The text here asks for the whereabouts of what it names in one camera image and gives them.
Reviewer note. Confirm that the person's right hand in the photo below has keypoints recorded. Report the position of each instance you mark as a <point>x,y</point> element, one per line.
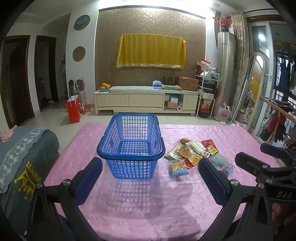
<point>281,214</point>

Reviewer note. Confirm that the small orange snack packet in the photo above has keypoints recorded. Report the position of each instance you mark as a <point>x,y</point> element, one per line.
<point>185,140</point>

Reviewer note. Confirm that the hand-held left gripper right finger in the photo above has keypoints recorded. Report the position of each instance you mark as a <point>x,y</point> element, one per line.
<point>211,179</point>

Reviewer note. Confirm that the hanging clothes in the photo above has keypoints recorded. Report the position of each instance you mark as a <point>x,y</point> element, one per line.
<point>285,69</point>

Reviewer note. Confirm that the orange yellow snack packet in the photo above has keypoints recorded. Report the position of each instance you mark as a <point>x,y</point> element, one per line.
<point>190,154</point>

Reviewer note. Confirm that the yellow cover cloth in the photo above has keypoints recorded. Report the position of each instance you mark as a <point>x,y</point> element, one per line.
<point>150,51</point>

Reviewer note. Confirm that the red flower vase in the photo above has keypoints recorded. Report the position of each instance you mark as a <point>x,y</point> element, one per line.
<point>224,24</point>

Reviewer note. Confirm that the patterned curtain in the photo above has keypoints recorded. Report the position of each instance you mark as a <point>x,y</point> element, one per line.
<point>241,58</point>

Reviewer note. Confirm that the brown cardboard box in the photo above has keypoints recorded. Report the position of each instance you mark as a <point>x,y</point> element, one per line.
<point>187,83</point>

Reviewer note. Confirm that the red purple snack packet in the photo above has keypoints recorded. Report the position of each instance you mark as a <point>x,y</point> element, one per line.
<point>209,145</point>

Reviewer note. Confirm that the beige low cabinet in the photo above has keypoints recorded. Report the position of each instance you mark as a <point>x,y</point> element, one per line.
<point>129,100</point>

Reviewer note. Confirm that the blue plastic basket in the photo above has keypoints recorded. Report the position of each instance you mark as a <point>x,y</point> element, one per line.
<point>130,148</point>

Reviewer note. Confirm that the orange box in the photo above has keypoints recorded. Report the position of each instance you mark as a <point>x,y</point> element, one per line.
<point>171,104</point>

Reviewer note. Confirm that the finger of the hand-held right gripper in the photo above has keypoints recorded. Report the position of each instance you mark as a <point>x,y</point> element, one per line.
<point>248,160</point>
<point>272,150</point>

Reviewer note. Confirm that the pile of oranges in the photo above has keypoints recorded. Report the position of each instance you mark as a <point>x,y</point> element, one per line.
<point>105,85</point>

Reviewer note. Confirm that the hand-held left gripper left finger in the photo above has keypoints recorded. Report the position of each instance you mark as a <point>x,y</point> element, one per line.
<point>89,179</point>

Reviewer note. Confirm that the white shelf rack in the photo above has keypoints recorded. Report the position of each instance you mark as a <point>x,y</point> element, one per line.
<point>205,90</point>

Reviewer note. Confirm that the light blue snack packet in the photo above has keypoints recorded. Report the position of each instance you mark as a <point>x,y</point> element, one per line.
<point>223,165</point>

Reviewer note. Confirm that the red paper bag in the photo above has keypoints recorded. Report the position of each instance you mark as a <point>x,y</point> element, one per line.
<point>74,110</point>

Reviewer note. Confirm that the white paper roll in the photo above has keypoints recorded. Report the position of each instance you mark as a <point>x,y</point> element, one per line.
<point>179,107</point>

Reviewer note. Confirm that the standing air conditioner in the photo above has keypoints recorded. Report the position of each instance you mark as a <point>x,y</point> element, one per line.
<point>226,69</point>

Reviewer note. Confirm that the small brown round wall plaque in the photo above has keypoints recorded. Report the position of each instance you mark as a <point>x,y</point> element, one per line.
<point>80,83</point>

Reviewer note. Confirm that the wooden drying rack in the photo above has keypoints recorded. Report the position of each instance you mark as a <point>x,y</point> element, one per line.
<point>277,120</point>

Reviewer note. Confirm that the green clear snack packet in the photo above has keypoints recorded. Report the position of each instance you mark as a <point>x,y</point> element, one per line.
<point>173,153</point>

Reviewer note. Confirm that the blue plate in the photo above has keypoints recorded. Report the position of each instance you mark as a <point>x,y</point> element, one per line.
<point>104,90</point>

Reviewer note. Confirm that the small pink cloth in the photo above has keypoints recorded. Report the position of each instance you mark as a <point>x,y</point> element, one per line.
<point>7,134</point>

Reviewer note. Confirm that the white cracker snack packet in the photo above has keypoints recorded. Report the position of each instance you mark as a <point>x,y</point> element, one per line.
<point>196,146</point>

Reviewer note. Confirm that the dark wooden door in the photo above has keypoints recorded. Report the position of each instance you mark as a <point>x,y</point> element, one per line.
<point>16,81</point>

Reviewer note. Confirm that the pink quilted cloth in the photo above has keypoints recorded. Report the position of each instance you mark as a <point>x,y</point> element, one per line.
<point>138,208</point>

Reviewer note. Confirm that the pink tote bag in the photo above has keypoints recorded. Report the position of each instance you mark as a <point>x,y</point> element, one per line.
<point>223,114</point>

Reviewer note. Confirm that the red dustpan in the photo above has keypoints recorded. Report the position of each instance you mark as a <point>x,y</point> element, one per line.
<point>85,109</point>

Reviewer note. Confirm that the black router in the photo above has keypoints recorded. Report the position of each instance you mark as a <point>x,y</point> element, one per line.
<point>170,81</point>

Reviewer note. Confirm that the green folded cloth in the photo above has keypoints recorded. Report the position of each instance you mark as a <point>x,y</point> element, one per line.
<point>171,87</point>

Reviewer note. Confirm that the arched standing mirror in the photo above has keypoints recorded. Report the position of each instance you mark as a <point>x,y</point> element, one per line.
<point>254,92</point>

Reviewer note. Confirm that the blue round wall plaque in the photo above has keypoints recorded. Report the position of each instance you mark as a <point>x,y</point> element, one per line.
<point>81,22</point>

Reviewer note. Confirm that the hamster print snack packet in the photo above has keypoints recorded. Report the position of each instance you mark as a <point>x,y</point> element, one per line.
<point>178,167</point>

